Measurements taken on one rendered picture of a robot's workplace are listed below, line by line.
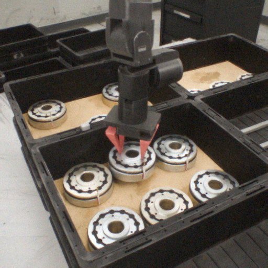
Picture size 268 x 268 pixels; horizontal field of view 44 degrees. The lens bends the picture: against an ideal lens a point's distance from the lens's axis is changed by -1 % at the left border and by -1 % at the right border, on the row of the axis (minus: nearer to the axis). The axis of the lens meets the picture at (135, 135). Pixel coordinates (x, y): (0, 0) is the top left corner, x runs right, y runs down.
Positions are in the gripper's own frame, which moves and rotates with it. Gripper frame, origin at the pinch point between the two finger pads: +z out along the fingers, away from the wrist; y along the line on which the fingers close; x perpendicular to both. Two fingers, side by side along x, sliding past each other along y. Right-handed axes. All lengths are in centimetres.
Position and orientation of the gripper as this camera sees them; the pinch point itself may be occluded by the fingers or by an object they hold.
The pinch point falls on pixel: (132, 152)
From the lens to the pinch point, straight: 71.3
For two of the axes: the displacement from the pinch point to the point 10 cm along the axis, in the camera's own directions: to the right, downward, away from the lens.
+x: -3.2, 5.6, -7.7
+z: -0.2, 8.0, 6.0
